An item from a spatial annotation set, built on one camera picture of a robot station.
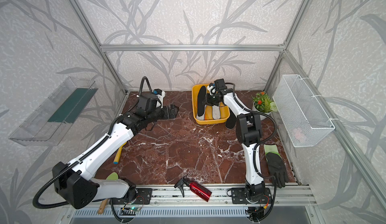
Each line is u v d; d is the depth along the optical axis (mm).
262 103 935
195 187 735
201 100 996
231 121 1008
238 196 733
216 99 862
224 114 1048
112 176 798
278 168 814
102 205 685
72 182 379
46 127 634
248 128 586
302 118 628
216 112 1044
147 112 581
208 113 1064
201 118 1010
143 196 731
